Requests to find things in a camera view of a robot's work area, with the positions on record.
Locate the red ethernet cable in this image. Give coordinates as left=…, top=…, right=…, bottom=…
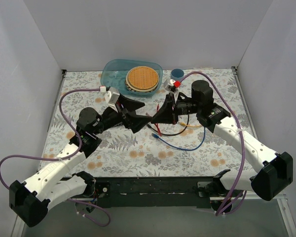
left=155, top=104, right=161, bottom=135

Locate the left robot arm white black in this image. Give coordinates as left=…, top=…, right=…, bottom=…
left=9, top=95, right=152, bottom=227

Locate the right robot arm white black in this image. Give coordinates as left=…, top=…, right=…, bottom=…
left=152, top=79, right=293, bottom=201

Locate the floral table mat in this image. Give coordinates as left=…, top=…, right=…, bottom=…
left=38, top=68, right=267, bottom=177

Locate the woven wicker round plate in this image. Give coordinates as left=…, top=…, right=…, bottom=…
left=125, top=66, right=160, bottom=93

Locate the teal plastic tub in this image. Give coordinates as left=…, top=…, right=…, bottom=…
left=101, top=59, right=163, bottom=97

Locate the blue plastic cup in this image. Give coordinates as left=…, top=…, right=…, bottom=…
left=171, top=69, right=185, bottom=79

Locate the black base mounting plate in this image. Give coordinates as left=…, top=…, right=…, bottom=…
left=66, top=176, right=245, bottom=208

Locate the black ethernet cable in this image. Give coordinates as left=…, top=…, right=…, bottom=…
left=146, top=112, right=190, bottom=136

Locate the yellow ethernet cable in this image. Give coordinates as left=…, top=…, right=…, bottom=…
left=178, top=120, right=203, bottom=128

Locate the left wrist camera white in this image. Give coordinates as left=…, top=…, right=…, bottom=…
left=105, top=87, right=120, bottom=111

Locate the blue ethernet cable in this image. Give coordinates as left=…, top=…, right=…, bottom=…
left=151, top=125, right=206, bottom=151

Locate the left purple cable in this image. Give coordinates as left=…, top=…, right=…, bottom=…
left=0, top=86, right=107, bottom=190

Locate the purple cable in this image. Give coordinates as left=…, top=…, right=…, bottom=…
left=180, top=71, right=247, bottom=217
left=0, top=86, right=107, bottom=190

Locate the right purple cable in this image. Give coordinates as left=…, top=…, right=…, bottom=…
left=180, top=71, right=247, bottom=217

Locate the aluminium frame rail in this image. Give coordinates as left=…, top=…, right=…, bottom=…
left=20, top=180, right=287, bottom=201

